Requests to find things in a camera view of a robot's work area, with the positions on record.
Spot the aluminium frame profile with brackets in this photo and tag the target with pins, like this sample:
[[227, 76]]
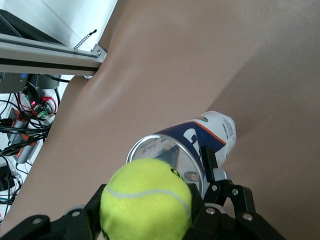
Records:
[[50, 57]]

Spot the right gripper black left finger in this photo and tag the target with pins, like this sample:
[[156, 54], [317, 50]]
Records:
[[75, 225]]

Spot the black ribbed computer case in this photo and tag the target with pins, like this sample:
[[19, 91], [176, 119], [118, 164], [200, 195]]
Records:
[[10, 25]]

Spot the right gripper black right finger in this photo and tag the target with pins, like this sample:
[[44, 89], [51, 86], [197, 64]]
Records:
[[207, 222]]

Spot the black zip tie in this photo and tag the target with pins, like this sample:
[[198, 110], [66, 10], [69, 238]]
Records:
[[85, 38]]

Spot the blue white tennis ball can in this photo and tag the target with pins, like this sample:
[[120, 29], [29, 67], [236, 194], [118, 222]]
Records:
[[212, 130]]

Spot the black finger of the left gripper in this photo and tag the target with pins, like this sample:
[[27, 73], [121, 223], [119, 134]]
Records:
[[210, 165]]

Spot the grey orange cylindrical connector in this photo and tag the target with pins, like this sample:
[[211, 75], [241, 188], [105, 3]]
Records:
[[26, 151], [18, 125]]

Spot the black power adapter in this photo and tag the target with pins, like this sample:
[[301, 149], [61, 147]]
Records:
[[6, 177]]

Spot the yellow tennis ball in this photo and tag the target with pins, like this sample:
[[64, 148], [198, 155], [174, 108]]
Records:
[[145, 200]]

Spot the green circuit board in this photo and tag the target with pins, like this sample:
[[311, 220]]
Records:
[[36, 103]]

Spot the grey electronics box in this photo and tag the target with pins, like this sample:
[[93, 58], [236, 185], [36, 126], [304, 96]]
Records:
[[45, 81]]

